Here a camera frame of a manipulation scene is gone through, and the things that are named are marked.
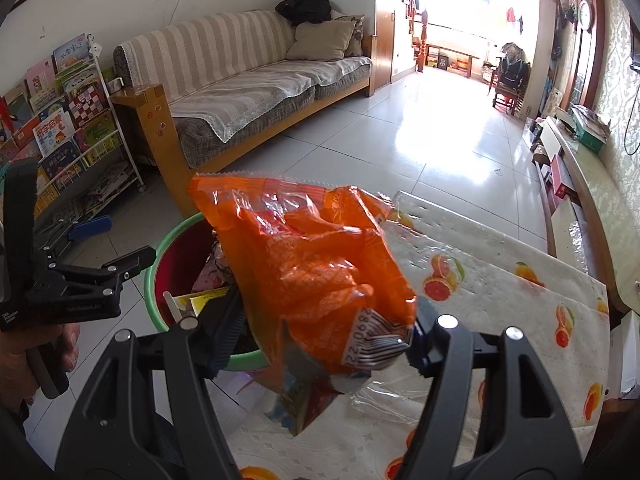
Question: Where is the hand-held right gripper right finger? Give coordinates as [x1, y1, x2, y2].
[400, 297, 583, 480]

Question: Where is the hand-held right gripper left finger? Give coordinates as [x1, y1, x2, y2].
[54, 292, 248, 480]

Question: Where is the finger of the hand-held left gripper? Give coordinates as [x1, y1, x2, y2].
[37, 214, 114, 261]
[100, 245, 157, 282]

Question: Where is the green rimmed red bin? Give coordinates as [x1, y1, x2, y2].
[144, 211, 266, 372]

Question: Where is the yellow drink carton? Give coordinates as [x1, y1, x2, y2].
[187, 287, 232, 317]

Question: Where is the pink plastic bag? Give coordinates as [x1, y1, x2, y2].
[191, 259, 232, 292]

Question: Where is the orange snack bag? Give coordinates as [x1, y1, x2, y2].
[187, 172, 418, 436]

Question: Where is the person's left hand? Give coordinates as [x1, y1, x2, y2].
[0, 322, 82, 406]

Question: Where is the fruit print tablecloth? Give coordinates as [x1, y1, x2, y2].
[220, 190, 613, 480]

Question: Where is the shelf of children's books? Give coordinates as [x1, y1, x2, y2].
[0, 34, 136, 221]

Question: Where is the wooden sofa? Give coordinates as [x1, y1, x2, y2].
[111, 10, 376, 211]

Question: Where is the white cardboard box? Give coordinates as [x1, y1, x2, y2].
[607, 310, 640, 401]

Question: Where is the red box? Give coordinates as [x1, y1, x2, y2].
[547, 155, 576, 198]

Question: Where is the striped sofa cover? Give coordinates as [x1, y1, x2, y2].
[114, 10, 373, 143]

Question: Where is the long television cabinet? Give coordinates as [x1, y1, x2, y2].
[530, 115, 640, 311]

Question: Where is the green box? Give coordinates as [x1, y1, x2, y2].
[570, 105, 612, 153]

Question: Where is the wooden chair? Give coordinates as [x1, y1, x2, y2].
[492, 42, 531, 116]

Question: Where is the beige pillow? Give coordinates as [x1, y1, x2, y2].
[286, 20, 357, 61]

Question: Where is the black bag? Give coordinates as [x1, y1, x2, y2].
[276, 0, 333, 26]

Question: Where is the wooden staircase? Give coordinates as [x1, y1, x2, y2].
[375, 0, 432, 86]

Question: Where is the patterned pillow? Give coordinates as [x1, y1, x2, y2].
[332, 14, 366, 58]

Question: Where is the white wire book rack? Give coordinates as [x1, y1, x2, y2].
[0, 32, 147, 241]

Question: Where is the wooden partition frame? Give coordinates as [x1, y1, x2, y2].
[550, 0, 608, 111]

